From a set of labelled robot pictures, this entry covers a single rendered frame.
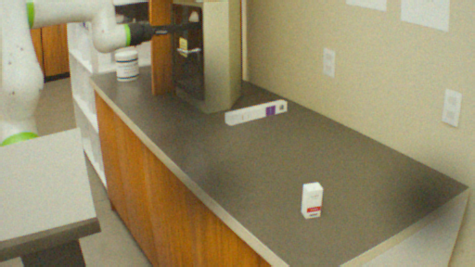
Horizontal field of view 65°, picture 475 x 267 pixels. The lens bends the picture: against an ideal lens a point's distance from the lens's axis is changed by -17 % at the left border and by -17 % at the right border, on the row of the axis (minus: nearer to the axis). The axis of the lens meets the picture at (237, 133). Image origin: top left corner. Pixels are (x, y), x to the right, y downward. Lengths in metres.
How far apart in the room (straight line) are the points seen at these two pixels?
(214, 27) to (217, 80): 0.22
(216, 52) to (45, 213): 1.01
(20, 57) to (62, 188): 0.37
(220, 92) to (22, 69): 0.99
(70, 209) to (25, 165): 0.18
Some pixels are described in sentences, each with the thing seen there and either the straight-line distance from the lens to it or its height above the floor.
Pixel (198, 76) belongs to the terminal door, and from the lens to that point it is 1.84.
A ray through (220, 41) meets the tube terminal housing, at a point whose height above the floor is 1.24.
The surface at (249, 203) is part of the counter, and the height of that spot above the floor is 0.94.
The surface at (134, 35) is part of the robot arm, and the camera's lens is 1.65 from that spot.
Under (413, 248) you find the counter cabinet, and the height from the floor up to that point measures 0.84.
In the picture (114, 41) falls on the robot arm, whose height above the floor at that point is 1.30.
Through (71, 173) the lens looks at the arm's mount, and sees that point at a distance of 1.13.
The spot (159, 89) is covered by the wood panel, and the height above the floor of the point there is 0.97.
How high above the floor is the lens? 1.57
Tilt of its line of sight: 22 degrees down
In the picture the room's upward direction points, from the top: 1 degrees counter-clockwise
